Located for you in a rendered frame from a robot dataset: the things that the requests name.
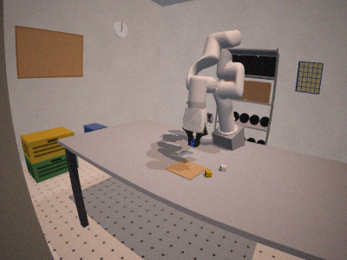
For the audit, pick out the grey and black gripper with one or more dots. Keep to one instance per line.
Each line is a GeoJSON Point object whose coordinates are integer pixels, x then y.
{"type": "Point", "coordinates": [195, 120]}

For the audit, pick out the orange mat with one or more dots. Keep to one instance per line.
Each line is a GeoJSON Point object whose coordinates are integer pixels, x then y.
{"type": "Point", "coordinates": [186, 169]}

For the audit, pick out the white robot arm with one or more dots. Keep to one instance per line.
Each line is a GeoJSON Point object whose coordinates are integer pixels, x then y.
{"type": "Point", "coordinates": [216, 52]}

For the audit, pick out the yellow die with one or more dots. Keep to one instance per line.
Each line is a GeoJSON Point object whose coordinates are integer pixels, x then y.
{"type": "Point", "coordinates": [208, 173]}

